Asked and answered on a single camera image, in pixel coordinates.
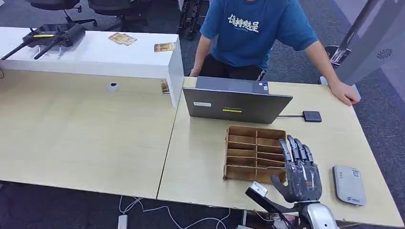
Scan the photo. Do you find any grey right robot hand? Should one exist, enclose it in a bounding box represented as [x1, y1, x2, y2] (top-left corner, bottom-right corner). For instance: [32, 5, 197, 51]
[271, 135, 323, 204]

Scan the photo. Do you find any person's left hand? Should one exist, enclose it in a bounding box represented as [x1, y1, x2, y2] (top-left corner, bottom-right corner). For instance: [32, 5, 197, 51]
[329, 80, 361, 106]

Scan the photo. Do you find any white flat pad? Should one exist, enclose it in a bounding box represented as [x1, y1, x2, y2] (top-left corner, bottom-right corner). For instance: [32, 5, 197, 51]
[319, 75, 362, 101]

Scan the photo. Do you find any small black square device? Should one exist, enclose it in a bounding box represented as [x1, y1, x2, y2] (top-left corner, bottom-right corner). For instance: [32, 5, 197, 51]
[302, 110, 323, 123]

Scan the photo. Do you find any grey card reader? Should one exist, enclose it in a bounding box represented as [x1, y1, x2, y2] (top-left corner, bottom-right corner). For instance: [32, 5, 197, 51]
[332, 165, 367, 207]

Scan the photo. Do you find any grey laptop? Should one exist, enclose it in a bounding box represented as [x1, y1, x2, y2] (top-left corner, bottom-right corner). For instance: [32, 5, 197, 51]
[182, 76, 293, 125]

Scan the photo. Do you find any grey panel with round logo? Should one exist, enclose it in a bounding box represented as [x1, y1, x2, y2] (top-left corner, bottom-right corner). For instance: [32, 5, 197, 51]
[330, 0, 405, 86]

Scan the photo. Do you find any wooden divided card box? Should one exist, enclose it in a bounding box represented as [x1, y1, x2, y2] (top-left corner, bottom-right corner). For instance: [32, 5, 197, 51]
[223, 125, 288, 185]

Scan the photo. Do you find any person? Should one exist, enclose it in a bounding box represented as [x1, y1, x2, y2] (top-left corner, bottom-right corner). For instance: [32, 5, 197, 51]
[189, 0, 361, 106]

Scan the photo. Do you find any golden printed card stack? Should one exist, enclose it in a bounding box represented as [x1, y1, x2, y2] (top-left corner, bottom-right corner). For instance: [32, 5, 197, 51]
[108, 32, 138, 46]

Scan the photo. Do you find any black office chair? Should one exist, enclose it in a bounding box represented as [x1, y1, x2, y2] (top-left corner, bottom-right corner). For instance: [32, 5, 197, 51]
[87, 0, 150, 32]
[27, 0, 98, 28]

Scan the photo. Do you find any white desk shelf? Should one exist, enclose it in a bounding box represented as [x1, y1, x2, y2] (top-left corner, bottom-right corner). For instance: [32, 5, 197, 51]
[0, 27, 185, 108]

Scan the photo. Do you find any black router with antennas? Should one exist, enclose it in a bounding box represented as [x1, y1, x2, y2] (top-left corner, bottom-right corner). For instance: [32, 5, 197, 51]
[0, 23, 86, 61]

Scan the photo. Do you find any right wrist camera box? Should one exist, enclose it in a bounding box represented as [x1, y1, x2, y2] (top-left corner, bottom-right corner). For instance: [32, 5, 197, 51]
[245, 181, 299, 222]

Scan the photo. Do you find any black equipment frame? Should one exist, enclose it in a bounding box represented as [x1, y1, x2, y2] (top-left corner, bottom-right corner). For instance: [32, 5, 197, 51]
[178, 0, 210, 41]

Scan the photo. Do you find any white cable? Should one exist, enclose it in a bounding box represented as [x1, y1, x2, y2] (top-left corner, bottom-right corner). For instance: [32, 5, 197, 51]
[118, 195, 232, 229]

